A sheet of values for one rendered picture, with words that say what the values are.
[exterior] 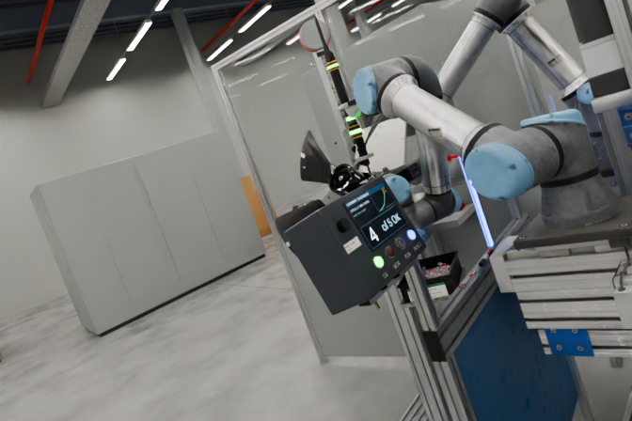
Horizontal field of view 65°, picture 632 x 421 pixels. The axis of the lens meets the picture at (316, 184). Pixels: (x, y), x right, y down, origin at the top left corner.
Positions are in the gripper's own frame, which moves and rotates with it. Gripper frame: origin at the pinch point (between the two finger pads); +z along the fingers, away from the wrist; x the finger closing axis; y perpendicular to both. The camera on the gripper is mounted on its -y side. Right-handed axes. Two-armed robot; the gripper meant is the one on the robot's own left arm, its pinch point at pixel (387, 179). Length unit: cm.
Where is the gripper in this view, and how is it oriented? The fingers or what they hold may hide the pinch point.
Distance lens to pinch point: 170.8
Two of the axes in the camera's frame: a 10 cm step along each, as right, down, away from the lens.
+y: -9.0, 4.4, 0.4
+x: 4.4, 9.0, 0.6
